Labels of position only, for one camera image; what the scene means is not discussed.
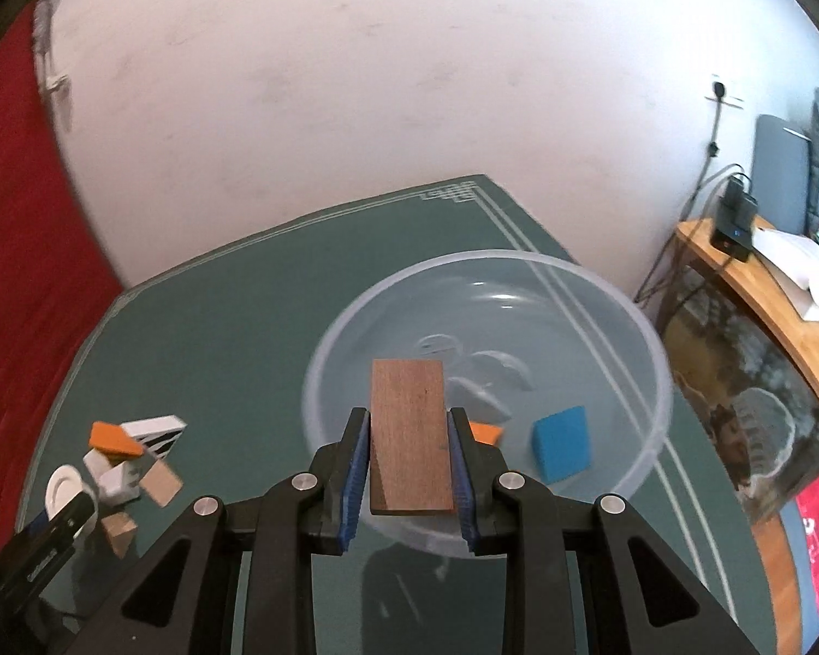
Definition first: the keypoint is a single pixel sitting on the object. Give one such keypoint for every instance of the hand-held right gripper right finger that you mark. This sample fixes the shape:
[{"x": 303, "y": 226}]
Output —
[{"x": 461, "y": 484}]

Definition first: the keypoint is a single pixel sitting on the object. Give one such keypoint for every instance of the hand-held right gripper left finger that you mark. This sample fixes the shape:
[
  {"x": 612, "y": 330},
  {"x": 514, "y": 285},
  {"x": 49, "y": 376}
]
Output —
[{"x": 355, "y": 484}]

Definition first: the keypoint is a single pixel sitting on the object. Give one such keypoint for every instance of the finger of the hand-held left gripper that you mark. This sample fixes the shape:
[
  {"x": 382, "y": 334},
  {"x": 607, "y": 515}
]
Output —
[{"x": 44, "y": 556}]

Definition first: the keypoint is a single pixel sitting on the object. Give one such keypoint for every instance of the brown wooden plank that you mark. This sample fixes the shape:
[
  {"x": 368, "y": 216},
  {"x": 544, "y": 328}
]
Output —
[{"x": 409, "y": 436}]

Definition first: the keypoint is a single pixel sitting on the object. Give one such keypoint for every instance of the clear plastic bowl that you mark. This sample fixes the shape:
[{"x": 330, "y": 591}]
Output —
[{"x": 450, "y": 300}]

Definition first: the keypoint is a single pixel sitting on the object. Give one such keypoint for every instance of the small orange block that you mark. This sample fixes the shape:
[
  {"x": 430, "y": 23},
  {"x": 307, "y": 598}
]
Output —
[{"x": 487, "y": 433}]

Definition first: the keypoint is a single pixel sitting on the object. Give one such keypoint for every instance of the light wooden cube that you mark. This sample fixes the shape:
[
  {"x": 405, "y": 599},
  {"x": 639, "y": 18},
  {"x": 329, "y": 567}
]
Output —
[{"x": 119, "y": 535}]

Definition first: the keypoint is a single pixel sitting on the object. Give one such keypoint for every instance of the white plastic cube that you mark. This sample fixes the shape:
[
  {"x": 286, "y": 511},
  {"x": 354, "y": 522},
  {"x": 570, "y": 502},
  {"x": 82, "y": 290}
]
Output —
[{"x": 117, "y": 488}]

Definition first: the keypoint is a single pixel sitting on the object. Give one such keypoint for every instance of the blue block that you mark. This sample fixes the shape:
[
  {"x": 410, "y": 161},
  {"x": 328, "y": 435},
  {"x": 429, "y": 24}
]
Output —
[{"x": 561, "y": 443}]

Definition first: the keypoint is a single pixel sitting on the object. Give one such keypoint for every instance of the light wooden tile block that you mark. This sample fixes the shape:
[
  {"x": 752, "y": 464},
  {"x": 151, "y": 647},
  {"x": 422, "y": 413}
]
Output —
[{"x": 160, "y": 484}]

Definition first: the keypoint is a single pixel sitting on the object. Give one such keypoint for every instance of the orange wedge block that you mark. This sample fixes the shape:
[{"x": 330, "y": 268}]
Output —
[{"x": 112, "y": 438}]

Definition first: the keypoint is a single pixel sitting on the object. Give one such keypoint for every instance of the black and white striped block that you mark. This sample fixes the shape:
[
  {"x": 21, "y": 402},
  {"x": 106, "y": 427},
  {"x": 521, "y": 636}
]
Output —
[{"x": 153, "y": 426}]

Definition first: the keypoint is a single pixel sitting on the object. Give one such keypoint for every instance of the red quilted blanket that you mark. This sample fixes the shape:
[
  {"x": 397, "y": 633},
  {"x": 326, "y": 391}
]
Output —
[{"x": 20, "y": 252}]

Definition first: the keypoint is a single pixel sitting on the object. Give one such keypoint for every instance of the wooden desk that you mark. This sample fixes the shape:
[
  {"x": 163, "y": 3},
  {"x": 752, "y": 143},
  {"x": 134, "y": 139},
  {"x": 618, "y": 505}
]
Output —
[{"x": 778, "y": 314}]

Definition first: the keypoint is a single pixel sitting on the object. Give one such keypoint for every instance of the black electronic box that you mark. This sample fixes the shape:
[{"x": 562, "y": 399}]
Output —
[{"x": 734, "y": 218}]

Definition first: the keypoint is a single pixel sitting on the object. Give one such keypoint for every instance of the white papers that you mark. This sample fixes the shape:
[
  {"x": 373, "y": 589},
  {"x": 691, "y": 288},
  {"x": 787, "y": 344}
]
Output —
[{"x": 788, "y": 259}]

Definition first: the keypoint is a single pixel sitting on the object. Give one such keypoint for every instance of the white wall socket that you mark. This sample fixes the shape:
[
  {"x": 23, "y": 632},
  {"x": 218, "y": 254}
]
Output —
[{"x": 731, "y": 92}]

